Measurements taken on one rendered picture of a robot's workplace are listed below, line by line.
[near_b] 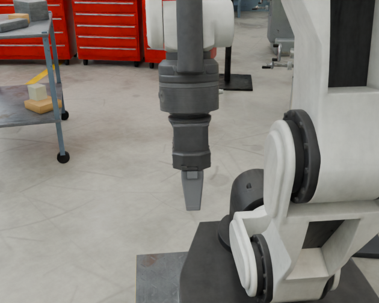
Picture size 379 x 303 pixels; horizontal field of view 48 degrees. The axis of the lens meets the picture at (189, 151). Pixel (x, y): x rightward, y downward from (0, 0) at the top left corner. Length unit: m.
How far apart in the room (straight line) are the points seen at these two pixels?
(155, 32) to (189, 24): 0.06
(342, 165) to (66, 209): 1.94
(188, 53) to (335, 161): 0.25
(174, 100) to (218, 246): 0.64
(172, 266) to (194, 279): 0.30
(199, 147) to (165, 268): 0.79
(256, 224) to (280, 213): 0.35
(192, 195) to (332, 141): 0.21
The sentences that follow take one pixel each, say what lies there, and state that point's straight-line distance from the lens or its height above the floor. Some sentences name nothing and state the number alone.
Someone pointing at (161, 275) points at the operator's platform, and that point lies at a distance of 1.33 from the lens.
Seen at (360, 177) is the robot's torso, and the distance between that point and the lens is 0.63.
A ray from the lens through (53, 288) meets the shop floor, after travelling 1.94.
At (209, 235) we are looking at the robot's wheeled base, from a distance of 1.20.
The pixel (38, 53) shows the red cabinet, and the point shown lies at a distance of 5.19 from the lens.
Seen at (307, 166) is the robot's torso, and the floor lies 1.02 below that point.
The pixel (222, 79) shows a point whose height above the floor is 0.02.
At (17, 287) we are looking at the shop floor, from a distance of 1.99.
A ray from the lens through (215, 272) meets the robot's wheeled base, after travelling 1.09.
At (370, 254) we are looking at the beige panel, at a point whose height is 0.03.
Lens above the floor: 1.30
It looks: 27 degrees down
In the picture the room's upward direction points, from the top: straight up
